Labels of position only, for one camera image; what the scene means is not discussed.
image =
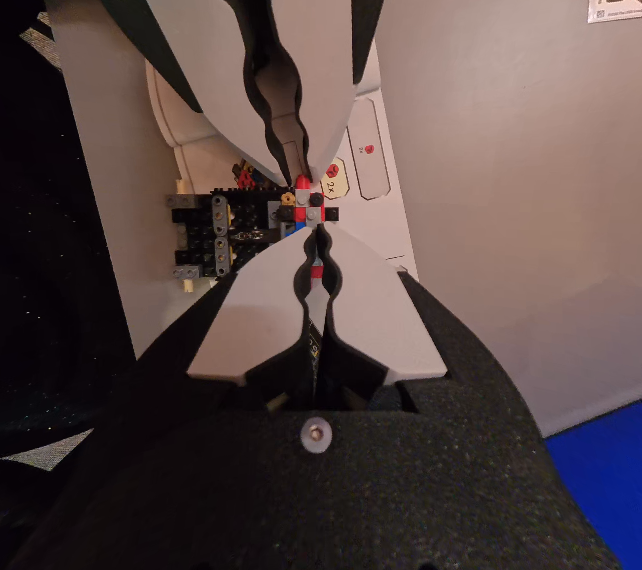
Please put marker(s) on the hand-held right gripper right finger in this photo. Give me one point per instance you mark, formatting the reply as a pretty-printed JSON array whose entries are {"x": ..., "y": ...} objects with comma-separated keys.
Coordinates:
[{"x": 391, "y": 324}]

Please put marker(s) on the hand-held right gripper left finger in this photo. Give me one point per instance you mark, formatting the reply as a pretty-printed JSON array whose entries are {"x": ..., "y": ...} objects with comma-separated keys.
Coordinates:
[{"x": 245, "y": 324}]

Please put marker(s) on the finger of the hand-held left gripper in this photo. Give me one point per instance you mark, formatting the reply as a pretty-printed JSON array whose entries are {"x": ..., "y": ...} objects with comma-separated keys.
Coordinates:
[
  {"x": 321, "y": 28},
  {"x": 200, "y": 43}
]

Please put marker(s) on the black lego car chassis model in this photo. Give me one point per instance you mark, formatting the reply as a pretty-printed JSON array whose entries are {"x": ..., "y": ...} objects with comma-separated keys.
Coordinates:
[{"x": 251, "y": 219}]

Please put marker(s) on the white lego instruction booklet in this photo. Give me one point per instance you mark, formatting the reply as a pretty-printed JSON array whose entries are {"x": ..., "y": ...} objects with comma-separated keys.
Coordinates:
[{"x": 371, "y": 229}]

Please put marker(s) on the blue plastic bin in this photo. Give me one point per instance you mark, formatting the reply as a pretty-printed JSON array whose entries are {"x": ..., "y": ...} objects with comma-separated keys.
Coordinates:
[{"x": 607, "y": 489}]

